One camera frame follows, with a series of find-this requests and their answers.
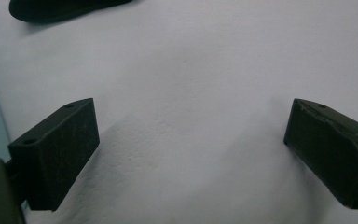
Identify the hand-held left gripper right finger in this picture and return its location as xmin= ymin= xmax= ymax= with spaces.
xmin=282 ymin=98 xmax=358 ymax=211

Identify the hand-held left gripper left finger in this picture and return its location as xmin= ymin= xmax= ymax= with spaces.
xmin=7 ymin=97 xmax=101 ymax=213

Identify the dark cloth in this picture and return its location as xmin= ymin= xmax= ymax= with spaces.
xmin=8 ymin=0 xmax=134 ymax=24

